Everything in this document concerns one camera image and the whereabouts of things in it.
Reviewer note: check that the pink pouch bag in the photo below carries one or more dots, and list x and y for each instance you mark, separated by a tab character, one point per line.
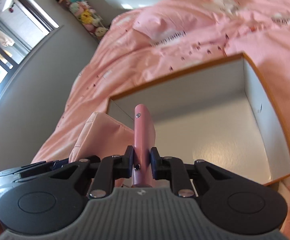
104	136

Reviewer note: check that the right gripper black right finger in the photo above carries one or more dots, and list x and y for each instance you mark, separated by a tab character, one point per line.
173	170

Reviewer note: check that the window with dark frame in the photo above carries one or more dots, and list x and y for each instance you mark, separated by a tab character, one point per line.
23	25

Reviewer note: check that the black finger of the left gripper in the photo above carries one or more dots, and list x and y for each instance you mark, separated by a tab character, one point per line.
60	163

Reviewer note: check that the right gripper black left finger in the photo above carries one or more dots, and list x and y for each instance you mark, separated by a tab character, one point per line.
109	170

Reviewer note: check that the hanging plush toy organizer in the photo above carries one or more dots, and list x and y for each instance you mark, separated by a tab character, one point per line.
87	16

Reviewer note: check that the orange white cardboard box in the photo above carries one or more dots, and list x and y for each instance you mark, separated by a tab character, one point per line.
222	111

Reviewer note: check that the pink printed bed quilt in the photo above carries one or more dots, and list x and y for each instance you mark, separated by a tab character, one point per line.
151	42

